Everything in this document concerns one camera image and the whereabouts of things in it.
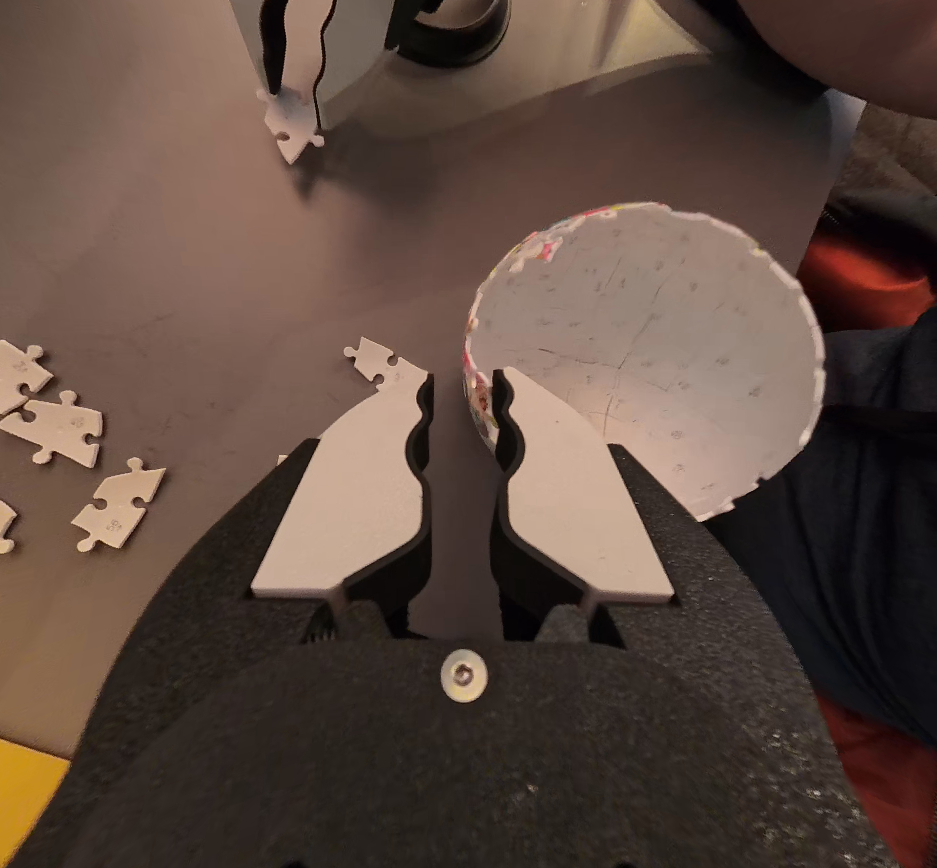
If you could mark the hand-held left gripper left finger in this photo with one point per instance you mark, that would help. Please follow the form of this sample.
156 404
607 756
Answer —
344 509

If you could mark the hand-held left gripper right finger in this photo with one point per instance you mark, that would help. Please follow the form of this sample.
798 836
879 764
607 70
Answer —
578 509

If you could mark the curved white puzzle piece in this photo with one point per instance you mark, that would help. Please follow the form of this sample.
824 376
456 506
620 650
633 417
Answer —
293 125

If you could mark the colourful cartoon puzzle ball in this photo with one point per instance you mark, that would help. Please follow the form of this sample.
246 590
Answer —
659 341

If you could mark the white puzzle pieces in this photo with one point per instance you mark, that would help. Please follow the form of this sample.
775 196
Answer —
62 428

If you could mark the person's dark trouser leg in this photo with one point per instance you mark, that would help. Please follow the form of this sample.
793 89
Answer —
842 553

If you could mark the black zippered bag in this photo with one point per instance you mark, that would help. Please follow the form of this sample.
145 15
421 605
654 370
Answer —
878 212

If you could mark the yellow plastic bin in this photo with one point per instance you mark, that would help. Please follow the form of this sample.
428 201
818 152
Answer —
26 795

